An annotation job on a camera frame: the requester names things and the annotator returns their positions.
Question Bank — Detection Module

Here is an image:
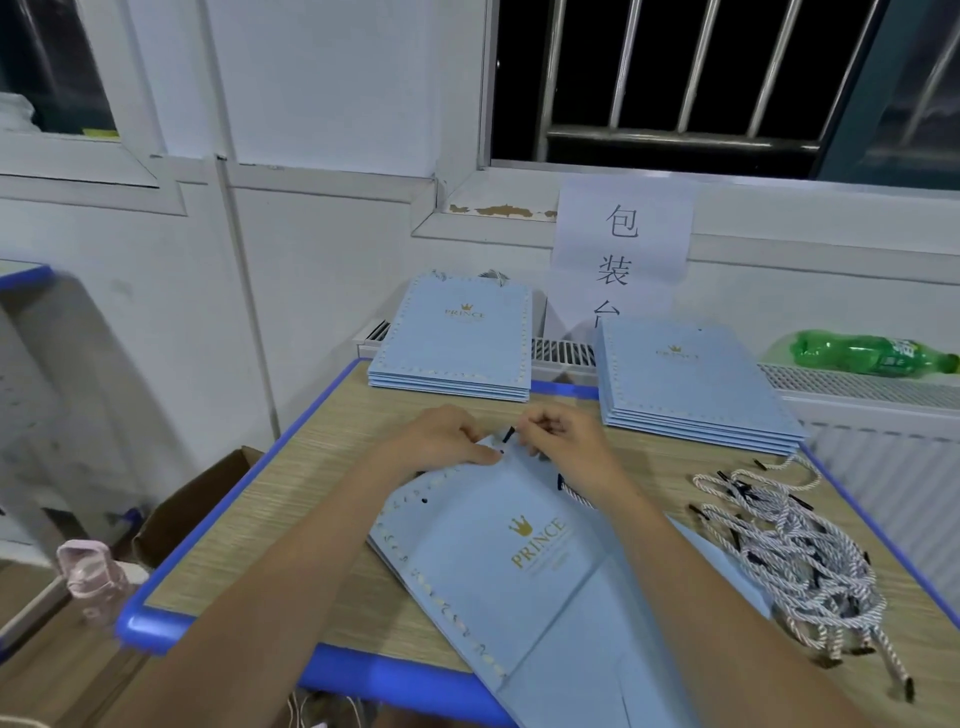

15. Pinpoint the small white container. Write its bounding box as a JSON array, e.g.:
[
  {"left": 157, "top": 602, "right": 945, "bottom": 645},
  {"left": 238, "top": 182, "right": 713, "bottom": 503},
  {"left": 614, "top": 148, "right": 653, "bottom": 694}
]
[{"left": 0, "top": 93, "right": 35, "bottom": 134}]

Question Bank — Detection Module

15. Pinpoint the person's left forearm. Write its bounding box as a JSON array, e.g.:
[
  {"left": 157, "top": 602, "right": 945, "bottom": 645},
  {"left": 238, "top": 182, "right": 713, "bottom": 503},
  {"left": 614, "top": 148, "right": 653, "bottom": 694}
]
[{"left": 97, "top": 450, "right": 407, "bottom": 728}]

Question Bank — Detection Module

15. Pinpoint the teal framed sliding window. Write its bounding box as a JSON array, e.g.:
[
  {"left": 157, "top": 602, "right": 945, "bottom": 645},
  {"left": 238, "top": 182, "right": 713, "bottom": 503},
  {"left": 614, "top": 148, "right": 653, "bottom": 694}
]
[{"left": 822, "top": 0, "right": 960, "bottom": 194}]

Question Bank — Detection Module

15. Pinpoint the person's right hand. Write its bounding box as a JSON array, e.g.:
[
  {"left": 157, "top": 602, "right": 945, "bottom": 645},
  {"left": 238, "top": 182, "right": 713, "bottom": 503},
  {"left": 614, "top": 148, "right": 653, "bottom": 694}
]
[{"left": 514, "top": 402, "right": 644, "bottom": 512}]

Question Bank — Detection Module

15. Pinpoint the white radiator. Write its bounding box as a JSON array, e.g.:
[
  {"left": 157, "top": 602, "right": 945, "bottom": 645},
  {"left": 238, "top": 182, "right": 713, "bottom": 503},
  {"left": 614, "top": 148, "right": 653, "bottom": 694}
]
[{"left": 357, "top": 318, "right": 960, "bottom": 617}]

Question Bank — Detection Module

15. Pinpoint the metal window grille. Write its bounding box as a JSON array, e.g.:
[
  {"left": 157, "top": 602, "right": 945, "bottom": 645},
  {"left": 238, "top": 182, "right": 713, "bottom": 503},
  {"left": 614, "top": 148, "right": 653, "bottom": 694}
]
[{"left": 492, "top": 0, "right": 887, "bottom": 179}]

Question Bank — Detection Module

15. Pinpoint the person's right forearm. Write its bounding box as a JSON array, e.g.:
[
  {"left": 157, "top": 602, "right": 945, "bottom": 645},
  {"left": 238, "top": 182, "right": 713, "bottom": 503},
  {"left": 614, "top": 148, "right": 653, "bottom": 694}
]
[{"left": 607, "top": 480, "right": 879, "bottom": 728}]

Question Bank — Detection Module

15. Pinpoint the blue-edged wooden desk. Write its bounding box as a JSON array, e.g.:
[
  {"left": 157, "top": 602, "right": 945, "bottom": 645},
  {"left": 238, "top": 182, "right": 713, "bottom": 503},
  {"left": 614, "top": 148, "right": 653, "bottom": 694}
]
[{"left": 117, "top": 357, "right": 960, "bottom": 728}]

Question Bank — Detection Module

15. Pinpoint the stack of blue paper bags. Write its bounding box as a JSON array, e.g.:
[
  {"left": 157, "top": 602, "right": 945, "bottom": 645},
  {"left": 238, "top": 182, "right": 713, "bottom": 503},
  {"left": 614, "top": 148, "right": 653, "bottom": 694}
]
[{"left": 595, "top": 318, "right": 809, "bottom": 459}]

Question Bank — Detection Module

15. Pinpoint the pile of white twisted ropes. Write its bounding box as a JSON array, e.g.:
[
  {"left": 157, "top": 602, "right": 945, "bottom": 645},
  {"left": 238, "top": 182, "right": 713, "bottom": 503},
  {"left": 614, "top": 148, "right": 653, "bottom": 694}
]
[{"left": 687, "top": 457, "right": 917, "bottom": 704}]

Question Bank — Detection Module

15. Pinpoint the person's left hand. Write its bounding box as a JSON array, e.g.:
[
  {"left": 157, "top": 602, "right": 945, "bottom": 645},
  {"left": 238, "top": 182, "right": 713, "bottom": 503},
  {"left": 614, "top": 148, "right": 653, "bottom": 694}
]
[{"left": 375, "top": 405, "right": 507, "bottom": 479}]

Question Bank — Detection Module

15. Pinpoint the green plastic bottle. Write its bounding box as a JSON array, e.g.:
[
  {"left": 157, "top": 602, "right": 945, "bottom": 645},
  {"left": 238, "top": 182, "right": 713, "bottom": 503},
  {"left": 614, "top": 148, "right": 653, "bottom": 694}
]
[{"left": 790, "top": 330, "right": 960, "bottom": 377}]

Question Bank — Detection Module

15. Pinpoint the brown cardboard box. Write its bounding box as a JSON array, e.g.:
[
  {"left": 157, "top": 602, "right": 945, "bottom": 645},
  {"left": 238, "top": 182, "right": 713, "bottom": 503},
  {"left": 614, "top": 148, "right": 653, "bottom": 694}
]
[{"left": 132, "top": 445, "right": 264, "bottom": 569}]

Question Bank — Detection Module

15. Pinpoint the white paper sign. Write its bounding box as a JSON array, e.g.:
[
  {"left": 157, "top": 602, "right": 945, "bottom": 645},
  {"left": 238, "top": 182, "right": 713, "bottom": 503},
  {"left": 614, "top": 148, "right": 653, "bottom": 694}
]
[{"left": 547, "top": 177, "right": 695, "bottom": 335}]

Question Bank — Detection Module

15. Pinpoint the grey metal desk blue edge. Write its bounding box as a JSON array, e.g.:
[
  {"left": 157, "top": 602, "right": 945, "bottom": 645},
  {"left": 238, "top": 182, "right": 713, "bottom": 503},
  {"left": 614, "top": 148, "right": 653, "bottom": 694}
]
[{"left": 0, "top": 259, "right": 144, "bottom": 662}]

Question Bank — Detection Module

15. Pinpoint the pink water bottle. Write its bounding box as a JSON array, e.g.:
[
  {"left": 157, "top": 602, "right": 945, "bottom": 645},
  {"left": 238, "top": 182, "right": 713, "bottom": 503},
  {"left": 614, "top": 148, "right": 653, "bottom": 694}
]
[{"left": 57, "top": 540, "right": 137, "bottom": 632}]

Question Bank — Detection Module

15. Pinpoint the white framed window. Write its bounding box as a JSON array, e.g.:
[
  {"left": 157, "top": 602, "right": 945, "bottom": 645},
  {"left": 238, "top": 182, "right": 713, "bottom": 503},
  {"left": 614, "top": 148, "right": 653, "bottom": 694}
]
[{"left": 0, "top": 0, "right": 189, "bottom": 215}]

